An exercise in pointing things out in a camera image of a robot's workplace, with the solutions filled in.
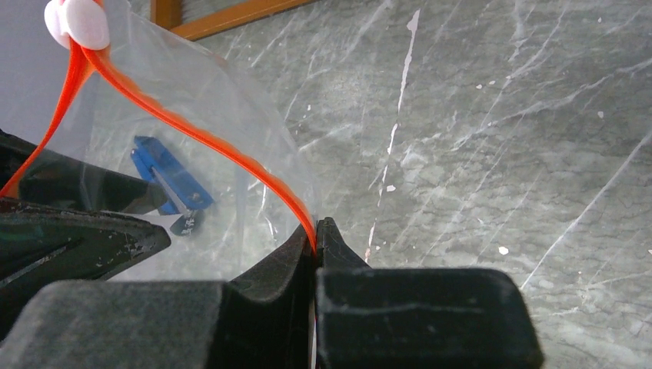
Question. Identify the clear zip bag orange zipper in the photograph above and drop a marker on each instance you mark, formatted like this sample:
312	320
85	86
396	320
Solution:
125	76

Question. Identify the blue black stapler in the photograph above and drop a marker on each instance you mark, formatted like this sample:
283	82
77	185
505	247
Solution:
185	196

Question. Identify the wooden three-tier shelf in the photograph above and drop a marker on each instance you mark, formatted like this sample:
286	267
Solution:
168	15

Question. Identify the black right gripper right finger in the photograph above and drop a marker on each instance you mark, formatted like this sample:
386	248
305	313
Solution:
417	317

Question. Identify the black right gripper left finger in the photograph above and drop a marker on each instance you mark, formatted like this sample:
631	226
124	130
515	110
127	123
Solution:
261	319

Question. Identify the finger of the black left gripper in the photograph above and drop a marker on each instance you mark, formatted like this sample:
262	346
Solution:
71	220

